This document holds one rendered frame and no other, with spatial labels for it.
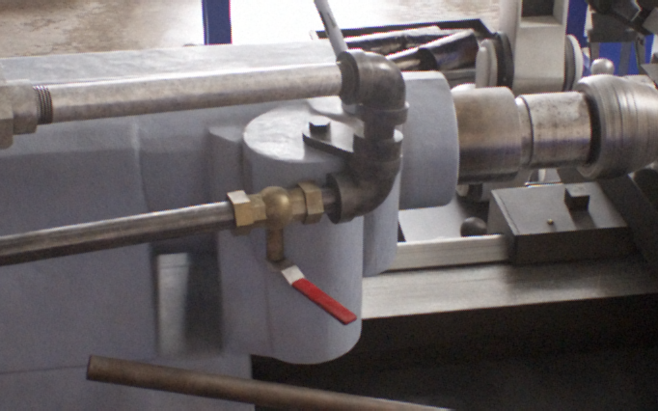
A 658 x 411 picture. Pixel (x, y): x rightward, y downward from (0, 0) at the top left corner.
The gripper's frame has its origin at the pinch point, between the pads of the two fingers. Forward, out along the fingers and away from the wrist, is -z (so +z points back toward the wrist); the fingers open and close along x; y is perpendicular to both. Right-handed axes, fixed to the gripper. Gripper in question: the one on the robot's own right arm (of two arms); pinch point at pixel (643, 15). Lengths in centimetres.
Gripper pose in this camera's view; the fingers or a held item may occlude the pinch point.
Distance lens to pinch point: 166.4
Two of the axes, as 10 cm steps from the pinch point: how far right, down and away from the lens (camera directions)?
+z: -1.4, -5.2, 8.4
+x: 8.5, 3.7, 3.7
